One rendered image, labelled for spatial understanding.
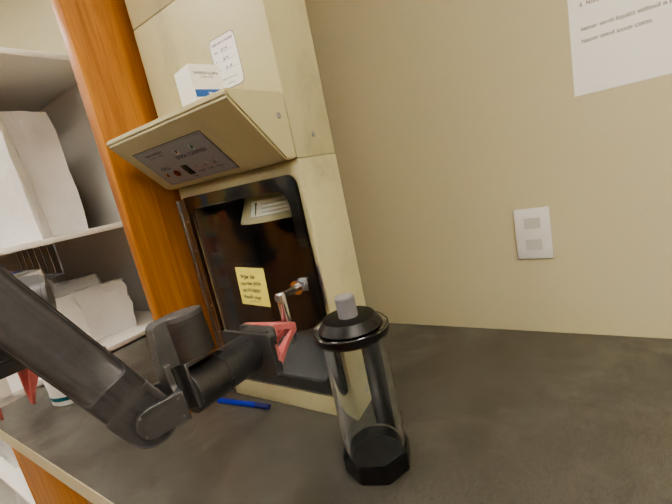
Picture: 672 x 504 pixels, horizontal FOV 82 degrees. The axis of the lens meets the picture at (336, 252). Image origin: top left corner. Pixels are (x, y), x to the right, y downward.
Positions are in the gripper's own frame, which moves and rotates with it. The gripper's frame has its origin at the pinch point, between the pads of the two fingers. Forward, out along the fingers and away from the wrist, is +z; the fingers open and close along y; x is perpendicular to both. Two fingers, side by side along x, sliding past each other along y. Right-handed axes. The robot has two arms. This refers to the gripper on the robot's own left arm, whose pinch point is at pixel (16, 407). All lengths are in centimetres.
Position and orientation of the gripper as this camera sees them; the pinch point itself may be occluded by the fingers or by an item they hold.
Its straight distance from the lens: 90.3
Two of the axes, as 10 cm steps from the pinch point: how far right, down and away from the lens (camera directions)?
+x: -8.2, 0.4, 5.6
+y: 5.4, -2.6, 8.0
